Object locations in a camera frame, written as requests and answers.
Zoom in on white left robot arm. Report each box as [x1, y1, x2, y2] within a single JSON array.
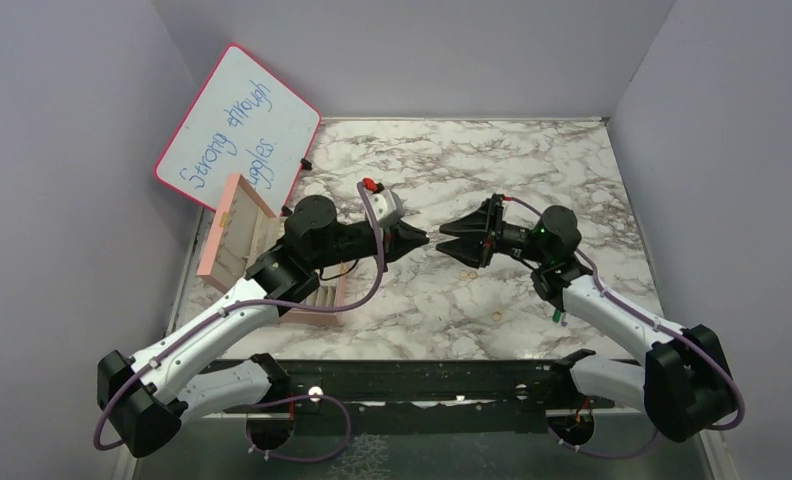
[[93, 189, 429, 458]]

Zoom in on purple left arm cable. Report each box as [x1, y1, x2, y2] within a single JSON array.
[[92, 182, 389, 464]]

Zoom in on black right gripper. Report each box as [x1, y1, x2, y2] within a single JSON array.
[[436, 198, 550, 268]]

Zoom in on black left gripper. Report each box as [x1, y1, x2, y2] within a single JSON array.
[[311, 219, 430, 273]]

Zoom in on pink framed whiteboard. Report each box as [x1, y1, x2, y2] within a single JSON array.
[[154, 44, 321, 214]]

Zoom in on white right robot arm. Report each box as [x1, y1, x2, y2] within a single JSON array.
[[436, 194, 746, 442]]

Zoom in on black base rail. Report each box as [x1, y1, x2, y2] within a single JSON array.
[[222, 357, 616, 439]]

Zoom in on pink jewelry box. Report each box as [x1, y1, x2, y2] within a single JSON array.
[[196, 173, 347, 327]]

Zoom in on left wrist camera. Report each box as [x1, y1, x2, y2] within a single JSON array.
[[360, 178, 405, 229]]

